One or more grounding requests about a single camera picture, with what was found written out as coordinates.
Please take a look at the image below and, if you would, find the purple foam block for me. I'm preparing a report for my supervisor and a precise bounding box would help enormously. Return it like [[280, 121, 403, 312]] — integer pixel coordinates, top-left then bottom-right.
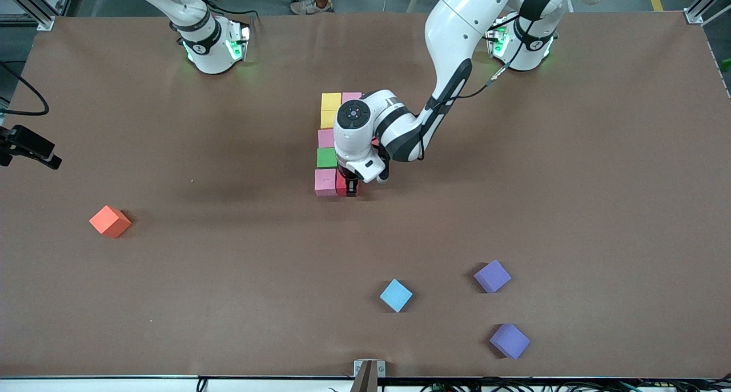
[[489, 323, 531, 360], [473, 259, 512, 294]]

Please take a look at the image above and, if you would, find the orange foam block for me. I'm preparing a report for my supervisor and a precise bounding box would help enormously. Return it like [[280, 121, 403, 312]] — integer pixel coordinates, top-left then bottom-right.
[[89, 205, 132, 239]]

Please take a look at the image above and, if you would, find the blue foam block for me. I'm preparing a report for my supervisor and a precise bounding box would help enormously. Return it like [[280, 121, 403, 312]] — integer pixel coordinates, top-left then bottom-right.
[[380, 278, 413, 313]]

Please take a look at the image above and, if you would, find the brown table cover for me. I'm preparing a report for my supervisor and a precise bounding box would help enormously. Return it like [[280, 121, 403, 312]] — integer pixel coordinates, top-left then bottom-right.
[[0, 10, 731, 379]]

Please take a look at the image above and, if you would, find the white sneaker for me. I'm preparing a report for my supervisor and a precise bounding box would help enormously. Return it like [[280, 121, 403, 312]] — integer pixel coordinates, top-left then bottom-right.
[[290, 0, 334, 14]]

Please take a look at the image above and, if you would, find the aluminium frame post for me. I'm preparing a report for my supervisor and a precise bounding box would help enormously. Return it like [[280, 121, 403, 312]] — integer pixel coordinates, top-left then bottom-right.
[[684, 0, 731, 26], [0, 0, 79, 31]]

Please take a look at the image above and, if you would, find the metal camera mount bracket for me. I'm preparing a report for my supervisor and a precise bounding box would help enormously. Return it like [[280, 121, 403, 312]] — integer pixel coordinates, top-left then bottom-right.
[[350, 359, 386, 392]]

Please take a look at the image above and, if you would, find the black arm base cable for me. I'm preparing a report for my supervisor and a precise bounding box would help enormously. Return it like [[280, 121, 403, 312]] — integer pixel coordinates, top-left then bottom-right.
[[183, 0, 264, 22]]

